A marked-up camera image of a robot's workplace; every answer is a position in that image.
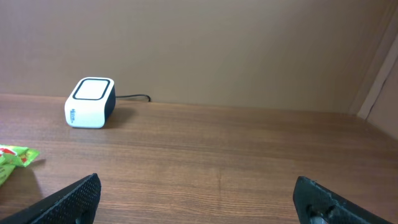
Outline scanner black cable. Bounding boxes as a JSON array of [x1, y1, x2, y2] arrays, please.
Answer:
[[114, 93, 152, 103]]

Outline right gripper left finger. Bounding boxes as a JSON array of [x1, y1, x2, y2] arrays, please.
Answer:
[[1, 173, 101, 224]]

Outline white barcode scanner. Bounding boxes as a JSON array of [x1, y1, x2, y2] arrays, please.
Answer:
[[64, 77, 116, 129]]

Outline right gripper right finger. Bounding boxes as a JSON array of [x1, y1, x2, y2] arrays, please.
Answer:
[[293, 176, 391, 224]]

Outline Haribo candy bag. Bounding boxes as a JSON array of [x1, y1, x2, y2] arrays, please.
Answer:
[[0, 144, 40, 185]]

